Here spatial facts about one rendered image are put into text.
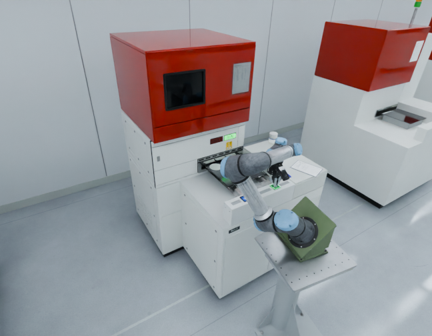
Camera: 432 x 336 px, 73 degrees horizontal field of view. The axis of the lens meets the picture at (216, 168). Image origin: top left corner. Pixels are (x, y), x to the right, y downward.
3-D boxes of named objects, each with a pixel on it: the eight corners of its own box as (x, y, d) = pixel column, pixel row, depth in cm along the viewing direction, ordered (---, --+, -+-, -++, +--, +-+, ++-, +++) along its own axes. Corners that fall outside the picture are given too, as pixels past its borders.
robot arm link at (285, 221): (303, 237, 159) (291, 229, 151) (281, 235, 168) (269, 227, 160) (306, 216, 164) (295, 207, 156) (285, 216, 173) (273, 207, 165)
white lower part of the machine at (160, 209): (137, 216, 315) (126, 150, 271) (203, 193, 353) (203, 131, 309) (163, 261, 265) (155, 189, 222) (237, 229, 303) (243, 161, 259)
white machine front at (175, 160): (155, 187, 223) (149, 140, 202) (240, 160, 261) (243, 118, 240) (156, 189, 221) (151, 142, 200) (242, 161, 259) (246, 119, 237)
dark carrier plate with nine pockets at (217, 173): (205, 165, 237) (205, 165, 237) (239, 155, 253) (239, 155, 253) (228, 187, 213) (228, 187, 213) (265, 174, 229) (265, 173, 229)
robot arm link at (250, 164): (255, 153, 136) (301, 138, 171) (237, 155, 143) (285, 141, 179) (260, 177, 137) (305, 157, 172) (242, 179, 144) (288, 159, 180)
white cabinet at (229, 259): (183, 253, 275) (179, 181, 231) (262, 217, 320) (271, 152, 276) (219, 307, 230) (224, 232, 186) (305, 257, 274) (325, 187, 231)
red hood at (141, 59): (121, 109, 249) (109, 33, 218) (203, 94, 287) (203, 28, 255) (154, 144, 196) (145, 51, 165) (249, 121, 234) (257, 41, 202)
